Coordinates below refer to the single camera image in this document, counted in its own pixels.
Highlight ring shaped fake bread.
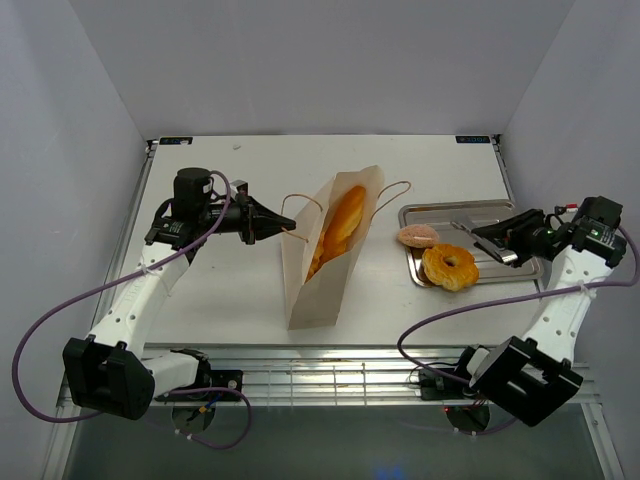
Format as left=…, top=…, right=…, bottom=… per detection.
left=422, top=244, right=479, bottom=292

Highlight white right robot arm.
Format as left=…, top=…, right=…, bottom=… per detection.
left=451, top=196, right=627, bottom=426

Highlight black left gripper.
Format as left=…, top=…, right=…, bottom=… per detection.
left=199, top=191, right=296, bottom=245

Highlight beige paper bag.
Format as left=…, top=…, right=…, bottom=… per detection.
left=281, top=165, right=397, bottom=331

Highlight pink sugared fake doughnut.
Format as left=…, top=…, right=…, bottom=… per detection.
left=396, top=224, right=440, bottom=249

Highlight aluminium frame rail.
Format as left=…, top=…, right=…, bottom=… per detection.
left=57, top=344, right=601, bottom=409

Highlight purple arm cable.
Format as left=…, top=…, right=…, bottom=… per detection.
left=397, top=202, right=640, bottom=435
left=10, top=169, right=254, bottom=450

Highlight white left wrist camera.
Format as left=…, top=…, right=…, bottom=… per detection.
left=230, top=179, right=249, bottom=197

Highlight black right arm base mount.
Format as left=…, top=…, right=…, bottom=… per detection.
left=408, top=368, right=477, bottom=401

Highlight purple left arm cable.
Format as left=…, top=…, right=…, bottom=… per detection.
left=10, top=169, right=254, bottom=450

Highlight long baguette fake bread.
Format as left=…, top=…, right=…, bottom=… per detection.
left=320, top=185, right=366, bottom=265

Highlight metal bread tongs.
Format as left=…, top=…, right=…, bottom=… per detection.
left=450, top=217, right=518, bottom=265

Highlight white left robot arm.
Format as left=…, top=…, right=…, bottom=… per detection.
left=63, top=167, right=296, bottom=420

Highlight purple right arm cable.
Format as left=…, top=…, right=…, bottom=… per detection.
left=397, top=202, right=640, bottom=435

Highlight metal baking tray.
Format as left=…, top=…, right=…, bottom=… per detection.
left=398, top=199, right=544, bottom=285

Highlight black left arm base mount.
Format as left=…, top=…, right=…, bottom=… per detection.
left=155, top=369, right=244, bottom=404

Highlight scored oval fake loaf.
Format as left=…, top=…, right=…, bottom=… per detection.
left=306, top=236, right=324, bottom=282

